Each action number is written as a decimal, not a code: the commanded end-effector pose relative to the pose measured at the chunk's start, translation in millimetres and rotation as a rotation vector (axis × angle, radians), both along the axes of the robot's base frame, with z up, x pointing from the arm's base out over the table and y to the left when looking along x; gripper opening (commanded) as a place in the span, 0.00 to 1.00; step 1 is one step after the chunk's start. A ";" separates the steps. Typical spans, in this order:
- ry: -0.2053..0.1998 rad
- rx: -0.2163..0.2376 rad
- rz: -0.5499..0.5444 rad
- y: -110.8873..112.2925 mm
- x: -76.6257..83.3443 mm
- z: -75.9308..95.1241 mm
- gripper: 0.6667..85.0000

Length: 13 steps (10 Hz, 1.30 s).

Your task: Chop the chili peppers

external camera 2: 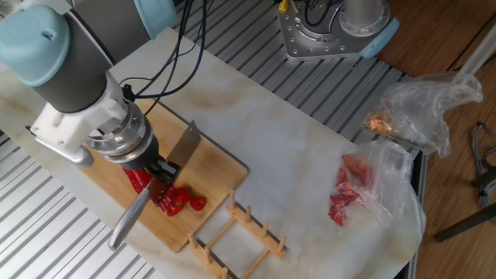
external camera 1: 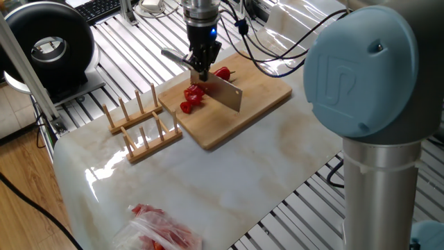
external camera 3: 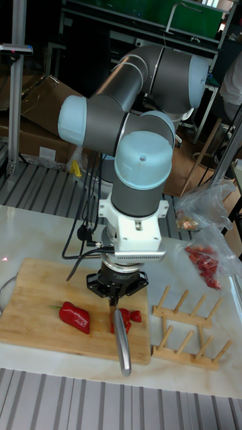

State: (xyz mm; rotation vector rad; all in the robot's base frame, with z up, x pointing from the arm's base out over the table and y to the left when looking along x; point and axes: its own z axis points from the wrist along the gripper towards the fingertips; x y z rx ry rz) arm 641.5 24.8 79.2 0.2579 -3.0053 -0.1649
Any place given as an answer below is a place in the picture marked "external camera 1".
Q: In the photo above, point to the steel kitchen knife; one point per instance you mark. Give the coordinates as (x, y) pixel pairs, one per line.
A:
(225, 92)

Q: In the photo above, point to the flat rectangular chili slice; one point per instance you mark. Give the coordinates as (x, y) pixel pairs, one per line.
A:
(197, 89)

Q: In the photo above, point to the white round lamp base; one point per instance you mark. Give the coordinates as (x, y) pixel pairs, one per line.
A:
(15, 87)

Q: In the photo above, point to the wooden peg rack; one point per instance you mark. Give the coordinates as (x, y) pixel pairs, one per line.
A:
(152, 147)

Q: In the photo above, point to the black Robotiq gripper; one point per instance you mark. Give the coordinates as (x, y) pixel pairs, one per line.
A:
(203, 40)

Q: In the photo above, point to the large red chili chunk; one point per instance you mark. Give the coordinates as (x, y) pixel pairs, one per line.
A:
(187, 93)

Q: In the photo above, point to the marble pattern table mat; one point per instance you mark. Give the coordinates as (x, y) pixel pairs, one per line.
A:
(208, 187)

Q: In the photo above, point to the small red chili tip piece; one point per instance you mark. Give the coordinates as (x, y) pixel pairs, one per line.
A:
(185, 107)

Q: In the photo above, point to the silver UR5 robot arm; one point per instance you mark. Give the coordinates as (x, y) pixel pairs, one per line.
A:
(364, 76)

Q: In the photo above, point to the clear bag with chili pieces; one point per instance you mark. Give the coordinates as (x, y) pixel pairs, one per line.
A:
(163, 231)

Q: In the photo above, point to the red chili slice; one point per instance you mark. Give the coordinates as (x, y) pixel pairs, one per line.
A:
(196, 100)

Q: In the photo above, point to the bamboo cutting board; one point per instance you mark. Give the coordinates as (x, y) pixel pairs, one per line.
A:
(249, 100)

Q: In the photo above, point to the short aluminium profile post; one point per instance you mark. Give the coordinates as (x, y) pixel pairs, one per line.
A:
(128, 14)

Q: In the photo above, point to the grey device base plate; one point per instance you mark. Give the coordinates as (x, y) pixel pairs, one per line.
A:
(92, 85)

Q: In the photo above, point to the red chili pepper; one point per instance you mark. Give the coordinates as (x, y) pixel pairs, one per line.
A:
(222, 73)

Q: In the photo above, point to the black keyboard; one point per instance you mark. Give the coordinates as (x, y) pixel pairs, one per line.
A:
(97, 8)

